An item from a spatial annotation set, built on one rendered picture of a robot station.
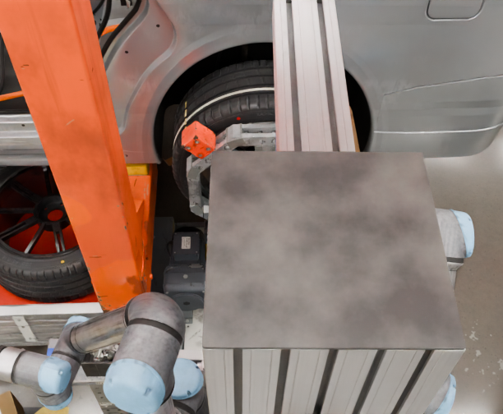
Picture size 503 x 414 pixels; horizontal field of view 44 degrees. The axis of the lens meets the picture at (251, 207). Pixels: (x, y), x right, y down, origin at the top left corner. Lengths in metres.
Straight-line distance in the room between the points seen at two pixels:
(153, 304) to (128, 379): 0.16
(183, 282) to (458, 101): 1.23
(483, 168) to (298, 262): 3.04
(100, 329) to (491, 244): 2.29
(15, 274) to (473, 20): 1.86
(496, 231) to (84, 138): 2.32
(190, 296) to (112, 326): 1.12
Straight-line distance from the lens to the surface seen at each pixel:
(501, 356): 3.04
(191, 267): 2.56
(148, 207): 2.41
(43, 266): 2.55
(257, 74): 2.14
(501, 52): 2.26
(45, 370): 1.50
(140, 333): 1.25
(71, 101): 1.53
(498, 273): 3.25
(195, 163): 2.11
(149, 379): 1.22
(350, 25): 2.04
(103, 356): 2.26
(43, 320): 2.63
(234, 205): 0.69
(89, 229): 1.91
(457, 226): 1.66
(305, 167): 0.72
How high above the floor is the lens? 2.57
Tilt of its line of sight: 53 degrees down
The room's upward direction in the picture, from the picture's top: 1 degrees clockwise
